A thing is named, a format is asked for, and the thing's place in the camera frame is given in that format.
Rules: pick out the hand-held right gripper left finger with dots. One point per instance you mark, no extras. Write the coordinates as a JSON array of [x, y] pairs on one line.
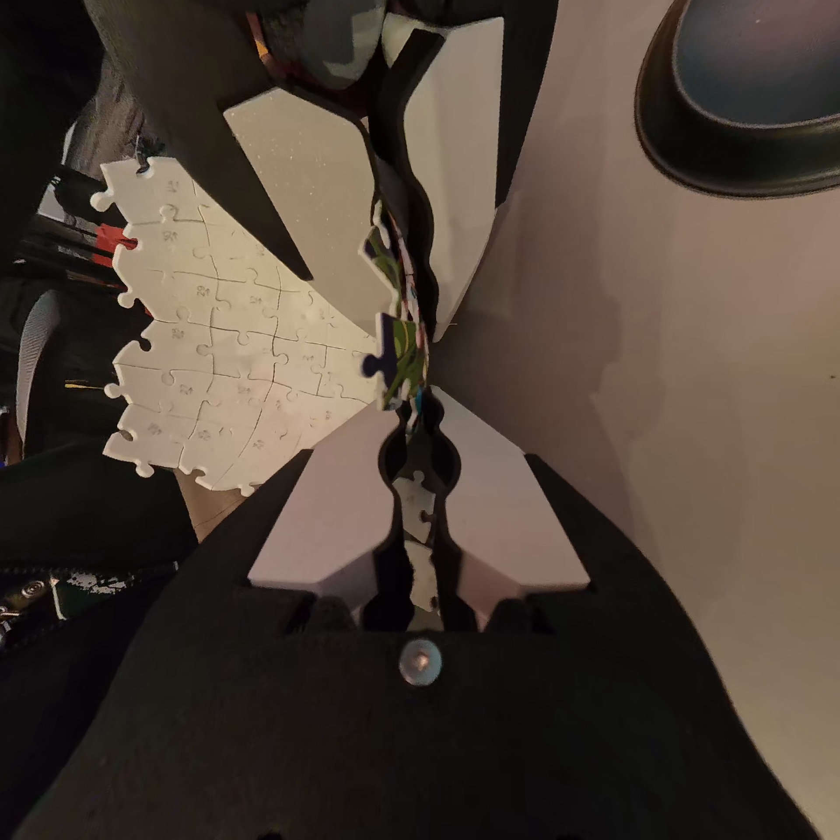
[[321, 525]]

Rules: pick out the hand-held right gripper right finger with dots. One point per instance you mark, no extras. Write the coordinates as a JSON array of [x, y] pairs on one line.
[[518, 525]]

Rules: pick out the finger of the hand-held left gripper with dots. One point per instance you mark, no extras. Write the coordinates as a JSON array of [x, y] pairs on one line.
[[302, 184], [459, 164]]

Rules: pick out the colourful puzzle ball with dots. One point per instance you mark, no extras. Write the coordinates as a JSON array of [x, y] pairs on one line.
[[249, 367]]

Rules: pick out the orange object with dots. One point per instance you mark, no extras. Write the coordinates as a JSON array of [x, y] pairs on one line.
[[117, 239]]

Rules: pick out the black round stand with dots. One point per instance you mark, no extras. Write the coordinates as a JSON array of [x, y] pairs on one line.
[[741, 118]]

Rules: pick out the person's grey shoe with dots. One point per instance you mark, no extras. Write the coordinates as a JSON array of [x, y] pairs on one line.
[[36, 354]]

